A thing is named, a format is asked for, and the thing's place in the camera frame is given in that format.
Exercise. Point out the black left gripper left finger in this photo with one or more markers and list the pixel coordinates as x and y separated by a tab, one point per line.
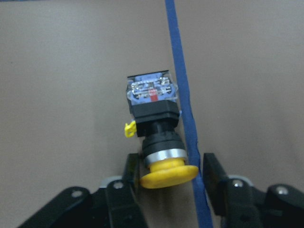
113	205

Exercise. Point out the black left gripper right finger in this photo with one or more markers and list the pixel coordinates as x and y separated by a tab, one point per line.
241	205

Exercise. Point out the yellow push button switch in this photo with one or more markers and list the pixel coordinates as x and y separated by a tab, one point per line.
152	100

